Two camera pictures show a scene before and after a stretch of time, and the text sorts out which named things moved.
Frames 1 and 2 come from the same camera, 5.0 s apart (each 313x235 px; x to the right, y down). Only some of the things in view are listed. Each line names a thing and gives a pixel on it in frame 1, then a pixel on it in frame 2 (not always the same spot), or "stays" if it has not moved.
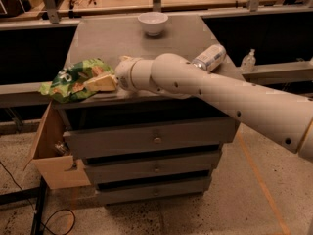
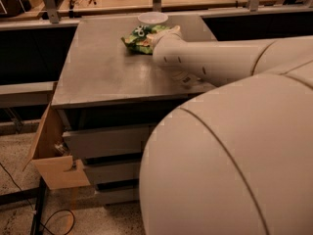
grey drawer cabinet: [143, 145] stays
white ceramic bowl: [153, 23] stays
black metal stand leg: [36, 227] stays
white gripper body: [123, 74] to [161, 36]
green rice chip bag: [67, 85] to [135, 39]
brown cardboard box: [52, 154] stays
